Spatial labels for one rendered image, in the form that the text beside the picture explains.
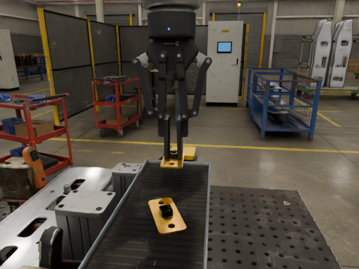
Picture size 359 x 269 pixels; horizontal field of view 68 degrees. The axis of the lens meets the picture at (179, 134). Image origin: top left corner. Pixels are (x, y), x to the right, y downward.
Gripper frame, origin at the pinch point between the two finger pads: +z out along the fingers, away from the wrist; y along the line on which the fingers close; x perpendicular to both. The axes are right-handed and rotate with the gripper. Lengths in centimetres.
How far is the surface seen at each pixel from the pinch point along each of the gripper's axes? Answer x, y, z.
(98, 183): -25.4, 26.1, 24.3
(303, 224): -52, -48, 55
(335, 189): -213, -144, 127
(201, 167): -4.9, -5.1, 8.3
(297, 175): -244, -115, 128
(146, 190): 5.2, 4.2, 8.2
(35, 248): 3.0, 28.5, 24.0
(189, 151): -13.6, -2.3, 8.4
